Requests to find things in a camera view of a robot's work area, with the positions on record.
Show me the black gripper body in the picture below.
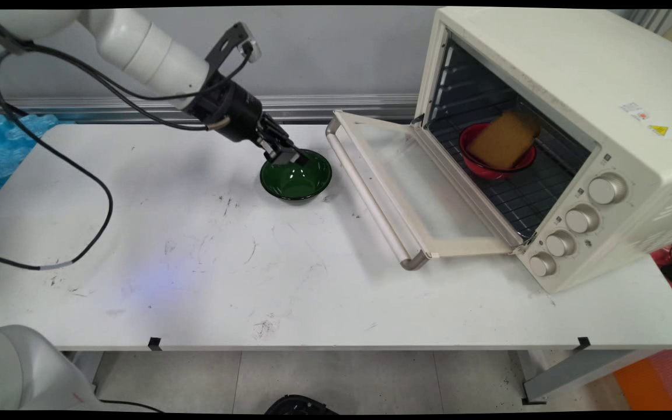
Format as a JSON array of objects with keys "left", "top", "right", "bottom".
[{"left": 187, "top": 80, "right": 265, "bottom": 144}]

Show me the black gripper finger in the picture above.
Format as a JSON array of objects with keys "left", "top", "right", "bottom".
[
  {"left": 255, "top": 135, "right": 291, "bottom": 168},
  {"left": 262, "top": 115, "right": 309, "bottom": 166}
]

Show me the dark green bowl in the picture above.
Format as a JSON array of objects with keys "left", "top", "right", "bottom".
[{"left": 260, "top": 149, "right": 333, "bottom": 202}]

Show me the glass oven door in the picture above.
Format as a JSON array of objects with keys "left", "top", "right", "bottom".
[{"left": 325, "top": 111, "right": 538, "bottom": 271}]

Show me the red bowl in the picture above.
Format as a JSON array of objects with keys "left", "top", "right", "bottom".
[{"left": 459, "top": 122, "right": 537, "bottom": 180}]

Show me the brown toast slice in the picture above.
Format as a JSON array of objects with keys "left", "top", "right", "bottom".
[{"left": 467, "top": 111, "right": 543, "bottom": 170}]

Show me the black object on floor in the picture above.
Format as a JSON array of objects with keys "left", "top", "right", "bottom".
[{"left": 264, "top": 394, "right": 338, "bottom": 415}]

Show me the cream toaster oven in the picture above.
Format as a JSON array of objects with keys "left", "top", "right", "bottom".
[{"left": 418, "top": 6, "right": 672, "bottom": 293}]

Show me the large silver oven knob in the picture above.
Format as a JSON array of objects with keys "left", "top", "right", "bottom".
[{"left": 588, "top": 173, "right": 628, "bottom": 205}]

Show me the white label sticker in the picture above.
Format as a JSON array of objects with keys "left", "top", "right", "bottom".
[{"left": 618, "top": 101, "right": 651, "bottom": 122}]

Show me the grey table leg beam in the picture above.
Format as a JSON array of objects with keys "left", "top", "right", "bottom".
[{"left": 521, "top": 349, "right": 657, "bottom": 405}]

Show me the orange floor panel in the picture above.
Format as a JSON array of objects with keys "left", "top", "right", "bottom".
[{"left": 614, "top": 355, "right": 672, "bottom": 412}]

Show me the aluminium rail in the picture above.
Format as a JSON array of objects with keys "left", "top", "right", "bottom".
[{"left": 0, "top": 93, "right": 430, "bottom": 125}]

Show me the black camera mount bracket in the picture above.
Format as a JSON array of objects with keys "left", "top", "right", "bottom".
[{"left": 204, "top": 23, "right": 250, "bottom": 76}]

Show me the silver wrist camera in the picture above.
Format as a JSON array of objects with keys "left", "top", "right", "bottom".
[{"left": 236, "top": 23, "right": 263, "bottom": 64}]

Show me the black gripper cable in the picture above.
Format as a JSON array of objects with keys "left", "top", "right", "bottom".
[{"left": 0, "top": 40, "right": 233, "bottom": 131}]

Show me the plain black cable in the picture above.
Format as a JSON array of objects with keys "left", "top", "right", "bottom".
[{"left": 21, "top": 42, "right": 255, "bottom": 103}]

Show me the black cable with grey sleeve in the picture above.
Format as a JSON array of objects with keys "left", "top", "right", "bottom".
[{"left": 0, "top": 50, "right": 114, "bottom": 271}]

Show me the black wall cable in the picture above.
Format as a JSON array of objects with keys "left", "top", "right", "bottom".
[{"left": 0, "top": 90, "right": 29, "bottom": 117}]

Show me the black velcro strap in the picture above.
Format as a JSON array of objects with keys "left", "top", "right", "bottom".
[{"left": 0, "top": 10, "right": 34, "bottom": 57}]

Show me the wire oven rack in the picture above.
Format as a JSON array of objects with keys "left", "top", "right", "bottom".
[{"left": 429, "top": 41, "right": 579, "bottom": 240}]

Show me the thin black floor cable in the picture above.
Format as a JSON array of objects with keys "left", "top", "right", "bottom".
[{"left": 100, "top": 399, "right": 165, "bottom": 413}]

